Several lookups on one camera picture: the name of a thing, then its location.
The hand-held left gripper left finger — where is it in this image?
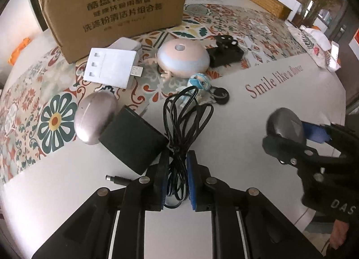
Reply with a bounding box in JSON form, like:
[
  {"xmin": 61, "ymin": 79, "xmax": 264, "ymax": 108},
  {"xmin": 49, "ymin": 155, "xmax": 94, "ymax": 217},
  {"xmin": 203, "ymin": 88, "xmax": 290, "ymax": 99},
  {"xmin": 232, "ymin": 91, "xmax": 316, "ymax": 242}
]
[{"xmin": 31, "ymin": 151, "xmax": 171, "ymax": 259}]

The pinkish grey computer mouse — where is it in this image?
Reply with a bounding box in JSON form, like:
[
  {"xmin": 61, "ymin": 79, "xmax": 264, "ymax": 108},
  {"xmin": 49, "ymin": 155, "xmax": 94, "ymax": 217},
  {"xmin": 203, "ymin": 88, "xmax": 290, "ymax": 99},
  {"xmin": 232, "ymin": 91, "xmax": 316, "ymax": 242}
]
[{"xmin": 74, "ymin": 92, "xmax": 118, "ymax": 145}]

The black phone holder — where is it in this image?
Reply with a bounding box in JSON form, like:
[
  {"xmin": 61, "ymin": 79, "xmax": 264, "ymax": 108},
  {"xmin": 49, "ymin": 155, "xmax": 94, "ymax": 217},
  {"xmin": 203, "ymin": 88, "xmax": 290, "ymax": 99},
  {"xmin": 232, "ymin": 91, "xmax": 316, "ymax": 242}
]
[{"xmin": 208, "ymin": 34, "xmax": 245, "ymax": 68}]

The black power adapter with cable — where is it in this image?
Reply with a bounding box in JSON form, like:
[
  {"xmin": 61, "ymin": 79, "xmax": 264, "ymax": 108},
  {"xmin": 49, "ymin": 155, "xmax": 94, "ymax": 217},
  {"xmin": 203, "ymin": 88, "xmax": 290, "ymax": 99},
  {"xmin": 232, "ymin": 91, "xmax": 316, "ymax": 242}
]
[{"xmin": 99, "ymin": 85, "xmax": 215, "ymax": 209}]

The orange plastic basket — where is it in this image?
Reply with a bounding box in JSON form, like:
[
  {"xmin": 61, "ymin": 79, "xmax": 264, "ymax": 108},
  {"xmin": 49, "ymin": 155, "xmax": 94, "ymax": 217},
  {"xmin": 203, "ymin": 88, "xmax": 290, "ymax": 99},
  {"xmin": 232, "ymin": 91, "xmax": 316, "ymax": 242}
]
[{"xmin": 8, "ymin": 37, "xmax": 30, "ymax": 65}]

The pink and blue round humidifier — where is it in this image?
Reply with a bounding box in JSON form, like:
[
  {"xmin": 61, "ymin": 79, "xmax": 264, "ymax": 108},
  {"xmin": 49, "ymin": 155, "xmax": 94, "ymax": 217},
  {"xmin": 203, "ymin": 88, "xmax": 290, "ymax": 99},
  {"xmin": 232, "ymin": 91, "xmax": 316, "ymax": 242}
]
[{"xmin": 146, "ymin": 39, "xmax": 210, "ymax": 81}]

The cardboard box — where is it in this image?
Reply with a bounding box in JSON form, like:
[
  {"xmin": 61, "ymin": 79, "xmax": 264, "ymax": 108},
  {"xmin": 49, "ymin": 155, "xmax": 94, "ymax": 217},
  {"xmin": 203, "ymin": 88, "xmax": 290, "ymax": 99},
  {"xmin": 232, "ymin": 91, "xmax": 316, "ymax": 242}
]
[{"xmin": 38, "ymin": 0, "xmax": 190, "ymax": 64}]

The dark grey computer mouse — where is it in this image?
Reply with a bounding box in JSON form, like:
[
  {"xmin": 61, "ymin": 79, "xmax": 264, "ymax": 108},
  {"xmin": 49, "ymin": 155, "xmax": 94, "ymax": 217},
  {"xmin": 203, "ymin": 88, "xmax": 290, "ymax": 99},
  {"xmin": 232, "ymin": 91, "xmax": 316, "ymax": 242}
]
[{"xmin": 266, "ymin": 108, "xmax": 307, "ymax": 147}]

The small white box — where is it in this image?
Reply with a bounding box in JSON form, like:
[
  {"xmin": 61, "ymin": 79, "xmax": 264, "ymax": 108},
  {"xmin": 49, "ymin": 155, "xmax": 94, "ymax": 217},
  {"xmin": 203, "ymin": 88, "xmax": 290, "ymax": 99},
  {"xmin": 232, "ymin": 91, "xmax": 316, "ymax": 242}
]
[{"xmin": 108, "ymin": 37, "xmax": 141, "ymax": 52}]

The white printed bag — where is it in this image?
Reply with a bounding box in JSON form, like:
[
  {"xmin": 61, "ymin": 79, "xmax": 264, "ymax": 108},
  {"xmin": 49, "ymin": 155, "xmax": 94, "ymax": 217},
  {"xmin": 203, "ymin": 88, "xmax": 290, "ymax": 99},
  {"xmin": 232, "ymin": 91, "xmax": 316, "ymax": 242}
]
[{"xmin": 289, "ymin": 26, "xmax": 341, "ymax": 72}]

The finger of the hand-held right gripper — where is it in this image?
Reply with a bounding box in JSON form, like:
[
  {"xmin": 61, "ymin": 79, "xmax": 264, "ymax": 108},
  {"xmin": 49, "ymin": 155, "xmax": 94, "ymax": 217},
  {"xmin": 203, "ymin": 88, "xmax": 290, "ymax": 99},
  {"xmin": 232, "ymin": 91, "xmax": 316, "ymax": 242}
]
[
  {"xmin": 262, "ymin": 134, "xmax": 319, "ymax": 168},
  {"xmin": 301, "ymin": 120, "xmax": 341, "ymax": 144}
]

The white power strip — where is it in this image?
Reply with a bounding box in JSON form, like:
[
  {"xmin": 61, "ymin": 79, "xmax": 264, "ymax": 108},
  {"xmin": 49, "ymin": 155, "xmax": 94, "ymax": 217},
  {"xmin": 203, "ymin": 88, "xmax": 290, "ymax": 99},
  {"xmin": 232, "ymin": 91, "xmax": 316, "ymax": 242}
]
[{"xmin": 83, "ymin": 48, "xmax": 145, "ymax": 89}]

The wicker basket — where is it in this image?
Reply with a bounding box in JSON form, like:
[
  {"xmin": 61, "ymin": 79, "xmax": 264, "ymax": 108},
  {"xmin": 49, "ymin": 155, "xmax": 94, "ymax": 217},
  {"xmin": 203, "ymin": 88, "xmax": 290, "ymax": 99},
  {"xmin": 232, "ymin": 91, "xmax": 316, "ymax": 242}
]
[{"xmin": 246, "ymin": 0, "xmax": 292, "ymax": 20}]

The person's right forearm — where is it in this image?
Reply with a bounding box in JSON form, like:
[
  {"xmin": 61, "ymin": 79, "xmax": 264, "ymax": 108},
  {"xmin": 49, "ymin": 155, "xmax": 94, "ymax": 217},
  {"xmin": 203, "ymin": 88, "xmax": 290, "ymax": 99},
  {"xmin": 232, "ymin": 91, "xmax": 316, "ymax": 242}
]
[{"xmin": 333, "ymin": 217, "xmax": 352, "ymax": 252}]

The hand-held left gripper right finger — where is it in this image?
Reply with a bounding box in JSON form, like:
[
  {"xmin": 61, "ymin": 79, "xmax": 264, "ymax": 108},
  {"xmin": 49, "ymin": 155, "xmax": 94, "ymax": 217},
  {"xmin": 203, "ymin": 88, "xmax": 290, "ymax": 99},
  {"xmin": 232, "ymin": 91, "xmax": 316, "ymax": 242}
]
[{"xmin": 186, "ymin": 150, "xmax": 326, "ymax": 259}]

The blue-haired doll keychain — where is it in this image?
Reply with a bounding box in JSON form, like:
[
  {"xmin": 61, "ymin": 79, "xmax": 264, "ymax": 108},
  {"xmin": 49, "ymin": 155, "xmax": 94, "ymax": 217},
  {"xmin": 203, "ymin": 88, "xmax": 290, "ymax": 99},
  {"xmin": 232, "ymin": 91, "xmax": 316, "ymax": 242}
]
[{"xmin": 179, "ymin": 72, "xmax": 230, "ymax": 108}]

